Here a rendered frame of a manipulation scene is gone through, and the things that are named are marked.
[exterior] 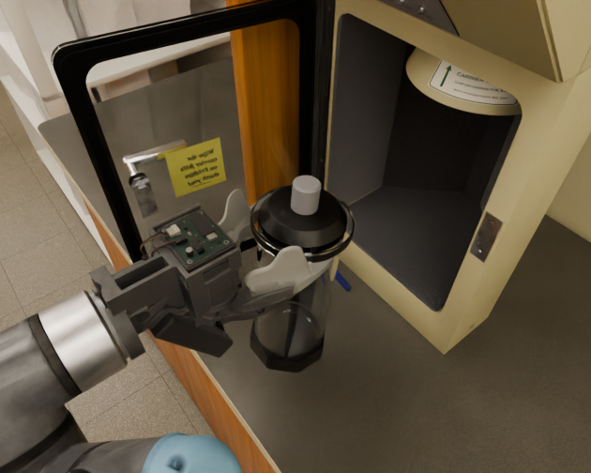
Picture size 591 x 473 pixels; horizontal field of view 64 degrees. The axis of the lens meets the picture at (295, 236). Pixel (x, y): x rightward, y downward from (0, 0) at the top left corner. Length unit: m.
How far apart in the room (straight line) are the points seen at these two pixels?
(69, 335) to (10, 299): 1.87
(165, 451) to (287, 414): 0.42
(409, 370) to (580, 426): 0.24
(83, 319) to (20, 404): 0.07
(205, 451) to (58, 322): 0.16
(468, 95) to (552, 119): 0.11
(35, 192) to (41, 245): 0.38
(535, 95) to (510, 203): 0.12
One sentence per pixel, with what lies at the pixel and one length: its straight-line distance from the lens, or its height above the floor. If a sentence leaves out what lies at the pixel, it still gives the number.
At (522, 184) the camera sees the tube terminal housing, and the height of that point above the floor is 1.29.
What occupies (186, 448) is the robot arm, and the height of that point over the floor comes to 1.32.
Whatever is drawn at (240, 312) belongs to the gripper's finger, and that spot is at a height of 1.24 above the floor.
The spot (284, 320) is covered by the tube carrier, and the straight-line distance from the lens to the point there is 0.55.
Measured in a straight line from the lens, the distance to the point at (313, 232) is 0.46.
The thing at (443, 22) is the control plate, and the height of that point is 1.43.
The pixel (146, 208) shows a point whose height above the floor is 1.17.
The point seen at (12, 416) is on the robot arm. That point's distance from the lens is 0.42.
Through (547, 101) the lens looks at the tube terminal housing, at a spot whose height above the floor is 1.38.
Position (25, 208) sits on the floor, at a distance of 2.63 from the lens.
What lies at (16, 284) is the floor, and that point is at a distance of 2.31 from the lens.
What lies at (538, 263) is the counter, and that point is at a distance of 0.96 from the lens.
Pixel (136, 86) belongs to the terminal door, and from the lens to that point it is 0.58.
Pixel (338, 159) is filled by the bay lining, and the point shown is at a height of 1.14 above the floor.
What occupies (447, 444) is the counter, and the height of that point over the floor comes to 0.94.
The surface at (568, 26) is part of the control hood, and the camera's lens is 0.40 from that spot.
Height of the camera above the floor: 1.61
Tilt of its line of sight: 48 degrees down
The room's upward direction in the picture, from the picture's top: straight up
